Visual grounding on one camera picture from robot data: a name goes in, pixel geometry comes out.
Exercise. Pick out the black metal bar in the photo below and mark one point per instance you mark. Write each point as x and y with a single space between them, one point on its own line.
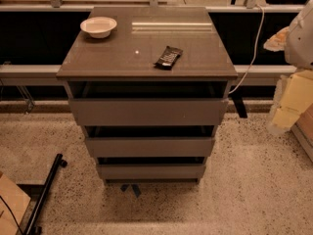
31 227

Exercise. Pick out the cardboard box right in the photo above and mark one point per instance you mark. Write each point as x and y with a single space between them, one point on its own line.
303 131

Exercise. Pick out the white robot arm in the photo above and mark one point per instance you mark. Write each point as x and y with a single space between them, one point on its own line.
299 42

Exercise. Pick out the grey drawer cabinet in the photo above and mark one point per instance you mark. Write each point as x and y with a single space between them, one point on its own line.
130 52

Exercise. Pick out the grey drawer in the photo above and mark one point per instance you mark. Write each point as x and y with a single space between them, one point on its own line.
150 171
163 103
150 141

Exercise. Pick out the grey top drawer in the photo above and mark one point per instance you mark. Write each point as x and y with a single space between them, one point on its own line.
163 103

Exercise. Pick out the cardboard box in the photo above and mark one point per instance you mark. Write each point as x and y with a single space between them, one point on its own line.
13 205
303 131

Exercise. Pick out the white bowl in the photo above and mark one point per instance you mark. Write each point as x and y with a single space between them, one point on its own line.
98 27

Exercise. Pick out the grey bottom drawer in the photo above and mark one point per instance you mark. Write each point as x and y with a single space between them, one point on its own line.
150 171

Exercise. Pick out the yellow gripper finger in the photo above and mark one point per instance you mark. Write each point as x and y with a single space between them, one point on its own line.
277 41

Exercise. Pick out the black snack packet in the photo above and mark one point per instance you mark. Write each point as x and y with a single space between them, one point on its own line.
168 58

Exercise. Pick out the grey metal rail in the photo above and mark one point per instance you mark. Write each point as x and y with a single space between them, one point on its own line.
45 75

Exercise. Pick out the cardboard box left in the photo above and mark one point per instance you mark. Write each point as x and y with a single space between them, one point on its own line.
13 205

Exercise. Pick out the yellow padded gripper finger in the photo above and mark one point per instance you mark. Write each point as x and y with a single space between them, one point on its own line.
293 96

